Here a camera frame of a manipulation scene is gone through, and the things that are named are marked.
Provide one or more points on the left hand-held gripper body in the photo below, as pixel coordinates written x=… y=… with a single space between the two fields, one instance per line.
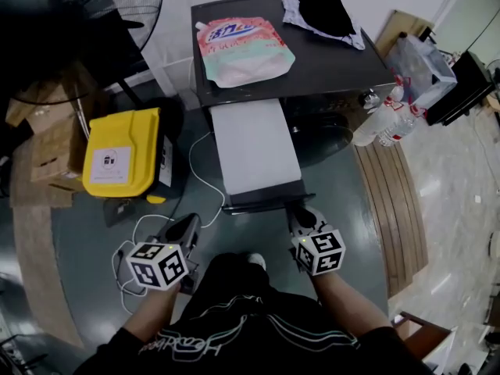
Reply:
x=156 y=266

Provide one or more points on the plain wooden board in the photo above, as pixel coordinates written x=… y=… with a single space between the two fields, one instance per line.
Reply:
x=394 y=26

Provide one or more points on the person's left forearm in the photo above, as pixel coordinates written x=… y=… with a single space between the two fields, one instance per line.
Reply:
x=152 y=315

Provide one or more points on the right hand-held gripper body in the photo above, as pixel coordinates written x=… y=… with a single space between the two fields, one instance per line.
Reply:
x=320 y=250

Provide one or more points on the person's black trousers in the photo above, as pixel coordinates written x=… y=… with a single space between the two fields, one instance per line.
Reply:
x=234 y=276

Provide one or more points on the pink detergent pouch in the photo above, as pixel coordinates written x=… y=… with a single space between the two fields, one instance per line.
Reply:
x=242 y=53

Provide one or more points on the wooden slatted board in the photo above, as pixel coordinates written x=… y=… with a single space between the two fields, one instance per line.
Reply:
x=390 y=209

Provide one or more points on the person's grey shoe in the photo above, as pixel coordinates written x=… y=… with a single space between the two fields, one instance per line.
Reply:
x=257 y=260

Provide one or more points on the clear plastic storage bin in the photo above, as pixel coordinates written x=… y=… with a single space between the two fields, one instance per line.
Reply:
x=422 y=68

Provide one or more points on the brown white-topped side table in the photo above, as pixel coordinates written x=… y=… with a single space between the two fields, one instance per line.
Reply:
x=422 y=334

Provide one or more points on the person's right forearm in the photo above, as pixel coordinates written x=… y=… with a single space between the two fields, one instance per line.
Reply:
x=343 y=307

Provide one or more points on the white patterned cloth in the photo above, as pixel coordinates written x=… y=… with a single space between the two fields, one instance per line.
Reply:
x=291 y=14

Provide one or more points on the flattened cardboard sheet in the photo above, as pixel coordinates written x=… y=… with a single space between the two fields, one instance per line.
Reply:
x=35 y=248

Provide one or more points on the tall black cabinet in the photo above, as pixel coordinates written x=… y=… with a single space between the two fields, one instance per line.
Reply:
x=468 y=88

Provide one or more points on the black washing machine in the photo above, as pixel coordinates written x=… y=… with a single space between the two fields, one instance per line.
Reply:
x=324 y=68

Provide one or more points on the yellow-lidded black waste bin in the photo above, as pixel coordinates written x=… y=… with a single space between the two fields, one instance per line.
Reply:
x=121 y=139

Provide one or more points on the white pull-out drawer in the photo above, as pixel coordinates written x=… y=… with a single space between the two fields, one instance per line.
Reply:
x=254 y=147

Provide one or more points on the large black pedestal fan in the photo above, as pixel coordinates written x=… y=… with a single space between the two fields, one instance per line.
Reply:
x=131 y=23

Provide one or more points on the person's black printed shirt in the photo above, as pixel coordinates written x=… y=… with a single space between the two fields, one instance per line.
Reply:
x=254 y=346

